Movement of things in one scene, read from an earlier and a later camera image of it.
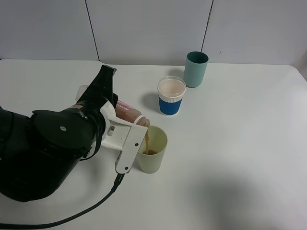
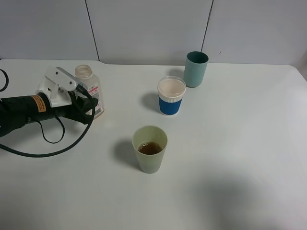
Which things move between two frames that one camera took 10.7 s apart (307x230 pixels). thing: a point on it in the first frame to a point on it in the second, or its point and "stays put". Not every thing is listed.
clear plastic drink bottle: (122, 110) to (84, 73)
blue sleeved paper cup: (171, 91) stays put
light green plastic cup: (151, 162) stays put
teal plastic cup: (195, 66) stays put
